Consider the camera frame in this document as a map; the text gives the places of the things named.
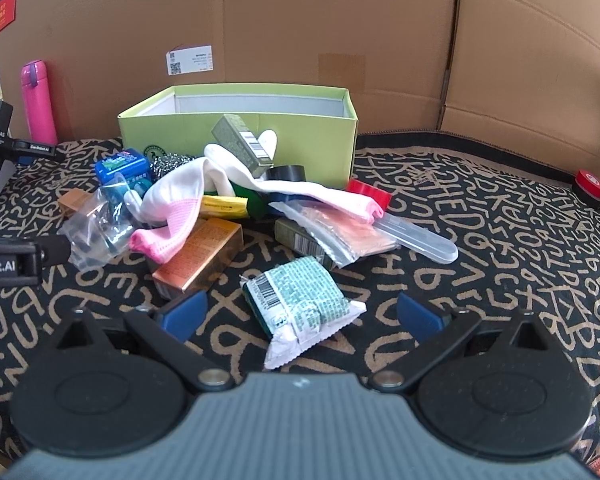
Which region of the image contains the red black tape roll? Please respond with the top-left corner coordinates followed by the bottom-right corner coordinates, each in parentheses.
top-left (572, 168), bottom-right (600, 206)

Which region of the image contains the pink thermos bottle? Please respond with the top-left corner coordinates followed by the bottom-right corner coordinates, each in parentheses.
top-left (20, 60), bottom-right (59, 146)

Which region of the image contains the clear plastic toothbrush case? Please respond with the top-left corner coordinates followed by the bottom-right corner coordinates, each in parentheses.
top-left (374, 212), bottom-right (460, 265)

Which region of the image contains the olive green flat box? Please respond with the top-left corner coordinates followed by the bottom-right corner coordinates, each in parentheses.
top-left (273, 217), bottom-right (352, 272)

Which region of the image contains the green tape roll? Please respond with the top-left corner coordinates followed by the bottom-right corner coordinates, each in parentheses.
top-left (230, 180), bottom-right (271, 219)

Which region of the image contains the large brown cardboard box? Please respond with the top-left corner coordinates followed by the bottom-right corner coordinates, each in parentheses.
top-left (0, 0), bottom-right (462, 142)

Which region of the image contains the blue chewing gum box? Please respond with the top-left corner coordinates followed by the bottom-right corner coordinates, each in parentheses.
top-left (94, 148), bottom-right (151, 187)

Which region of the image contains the copper orange box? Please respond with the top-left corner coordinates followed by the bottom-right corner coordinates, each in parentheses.
top-left (151, 217), bottom-right (244, 297)

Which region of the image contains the steel wool scourer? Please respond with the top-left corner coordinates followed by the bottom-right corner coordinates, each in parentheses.
top-left (149, 152), bottom-right (197, 184)

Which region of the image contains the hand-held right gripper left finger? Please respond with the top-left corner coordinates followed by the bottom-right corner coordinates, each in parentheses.
top-left (45, 289), bottom-right (235, 395)

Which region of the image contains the olive green small box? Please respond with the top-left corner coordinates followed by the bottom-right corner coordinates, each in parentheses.
top-left (210, 114), bottom-right (276, 179)

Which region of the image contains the clear plastic bag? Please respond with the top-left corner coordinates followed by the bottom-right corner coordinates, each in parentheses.
top-left (57, 186), bottom-right (142, 269)

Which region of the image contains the lime green cardboard box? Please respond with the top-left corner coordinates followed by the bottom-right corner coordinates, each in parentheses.
top-left (117, 84), bottom-right (359, 191)

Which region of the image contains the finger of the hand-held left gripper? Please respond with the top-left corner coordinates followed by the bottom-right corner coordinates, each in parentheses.
top-left (0, 137), bottom-right (57, 164)
top-left (0, 234), bottom-right (72, 289)

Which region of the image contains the green white packet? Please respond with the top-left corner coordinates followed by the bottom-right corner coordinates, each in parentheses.
top-left (239, 255), bottom-right (369, 371)

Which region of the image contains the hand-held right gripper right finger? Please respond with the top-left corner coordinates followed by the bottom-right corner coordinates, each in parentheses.
top-left (370, 291), bottom-right (565, 395)

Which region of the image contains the small copper box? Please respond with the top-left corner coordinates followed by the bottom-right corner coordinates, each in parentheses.
top-left (57, 188), bottom-right (99, 219)

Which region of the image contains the clear bag with pink contents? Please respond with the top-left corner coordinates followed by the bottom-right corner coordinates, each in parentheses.
top-left (269, 201), bottom-right (399, 269)

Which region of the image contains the white shipping label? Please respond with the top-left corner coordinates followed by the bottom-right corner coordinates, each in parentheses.
top-left (166, 45), bottom-right (215, 76)

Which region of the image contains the yellow packet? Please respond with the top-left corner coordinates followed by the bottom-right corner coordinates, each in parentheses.
top-left (199, 194), bottom-right (251, 219)

